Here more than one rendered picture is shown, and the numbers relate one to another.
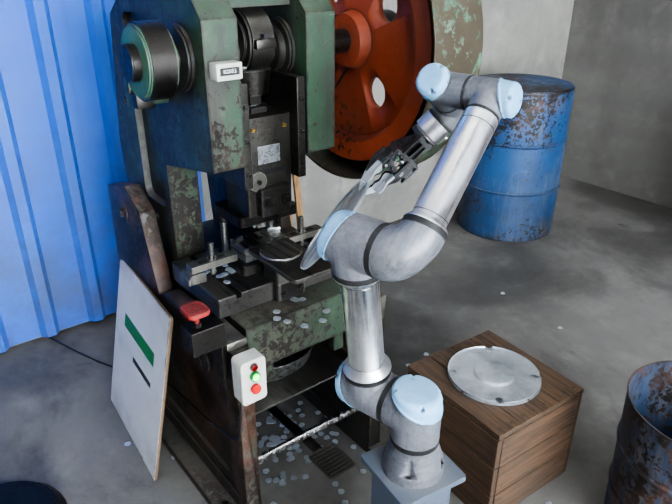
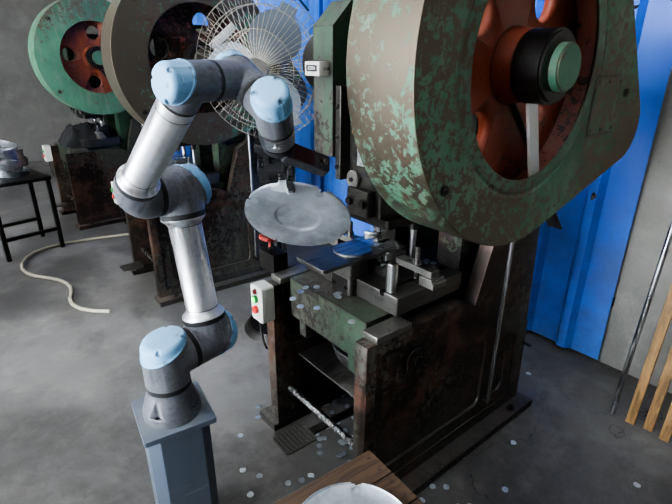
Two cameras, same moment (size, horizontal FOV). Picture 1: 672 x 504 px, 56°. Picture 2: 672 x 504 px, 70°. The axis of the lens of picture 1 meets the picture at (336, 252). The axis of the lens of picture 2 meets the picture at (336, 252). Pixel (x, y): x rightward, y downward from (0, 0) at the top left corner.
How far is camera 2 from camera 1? 2.01 m
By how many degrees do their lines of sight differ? 79
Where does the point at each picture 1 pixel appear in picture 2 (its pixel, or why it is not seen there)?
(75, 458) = not seen: hidden behind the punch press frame
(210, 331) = (266, 255)
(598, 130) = not seen: outside the picture
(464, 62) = (385, 77)
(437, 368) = (365, 477)
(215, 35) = (320, 39)
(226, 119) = (323, 111)
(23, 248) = not seen: hidden behind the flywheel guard
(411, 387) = (166, 334)
